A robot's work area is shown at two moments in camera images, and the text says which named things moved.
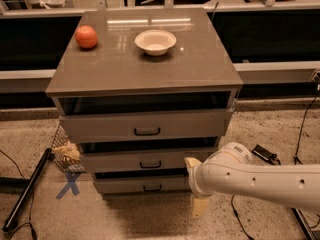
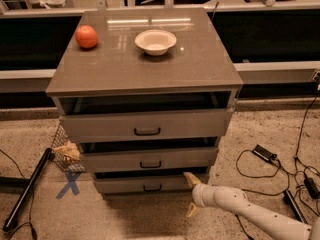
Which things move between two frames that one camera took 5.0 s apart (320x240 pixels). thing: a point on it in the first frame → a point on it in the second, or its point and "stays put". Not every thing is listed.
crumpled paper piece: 69,149 stays put
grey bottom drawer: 108,184 stays put
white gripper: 197,179 → 199,194
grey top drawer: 145,125 stays put
